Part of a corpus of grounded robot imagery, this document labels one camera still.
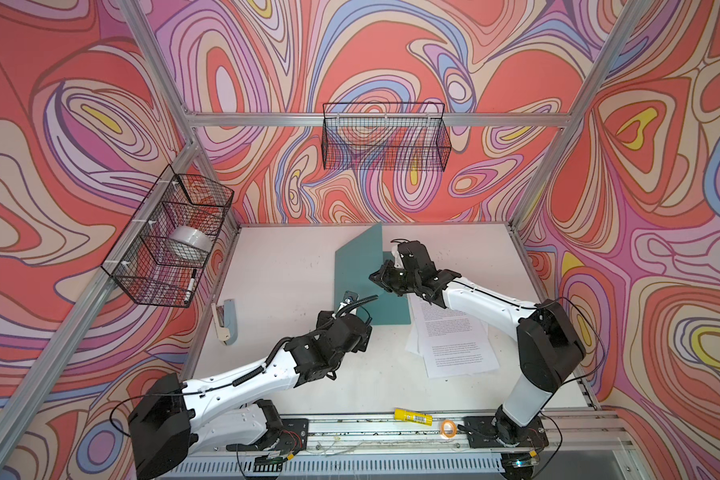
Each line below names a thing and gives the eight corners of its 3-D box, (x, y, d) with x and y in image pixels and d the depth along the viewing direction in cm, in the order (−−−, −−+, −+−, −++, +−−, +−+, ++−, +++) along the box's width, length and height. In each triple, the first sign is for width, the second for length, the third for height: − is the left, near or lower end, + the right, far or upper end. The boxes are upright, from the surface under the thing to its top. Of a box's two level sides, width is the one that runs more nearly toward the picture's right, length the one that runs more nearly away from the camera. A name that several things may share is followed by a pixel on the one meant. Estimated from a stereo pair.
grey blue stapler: (220, 349, 90) (215, 343, 86) (216, 310, 98) (210, 303, 95) (241, 342, 91) (236, 335, 88) (235, 304, 100) (230, 297, 96)
